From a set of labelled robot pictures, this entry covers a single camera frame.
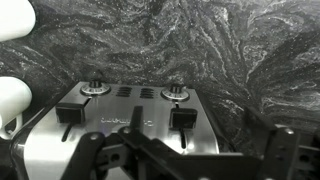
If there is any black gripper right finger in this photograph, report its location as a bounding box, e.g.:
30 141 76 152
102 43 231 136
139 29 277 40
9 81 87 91
244 107 320 180

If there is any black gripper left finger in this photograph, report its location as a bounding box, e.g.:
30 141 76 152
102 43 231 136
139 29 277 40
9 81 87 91
61 105 181 180

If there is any stainless steel toaster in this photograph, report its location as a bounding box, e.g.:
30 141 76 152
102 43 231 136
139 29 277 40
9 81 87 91
9 79 222 180

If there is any white mug with handle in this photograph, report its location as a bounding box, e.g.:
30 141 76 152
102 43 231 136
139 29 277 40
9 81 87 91
0 76 33 140

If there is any white cup without handle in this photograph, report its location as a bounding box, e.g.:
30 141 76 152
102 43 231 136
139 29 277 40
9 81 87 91
0 0 37 43

